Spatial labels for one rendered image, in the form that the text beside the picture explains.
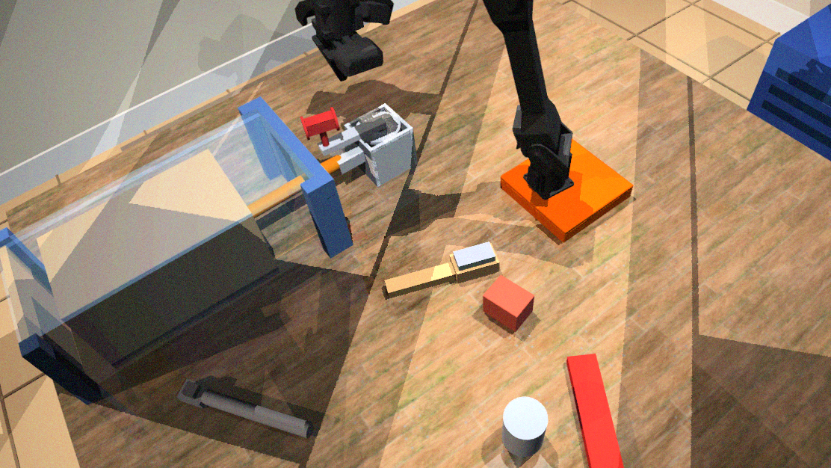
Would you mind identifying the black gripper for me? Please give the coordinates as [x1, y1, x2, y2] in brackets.
[295, 0, 383, 81]

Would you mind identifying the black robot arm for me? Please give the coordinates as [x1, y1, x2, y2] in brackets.
[353, 0, 574, 200]

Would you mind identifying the grey cylindrical rod with square end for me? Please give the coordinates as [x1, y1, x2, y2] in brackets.
[177, 379, 314, 438]

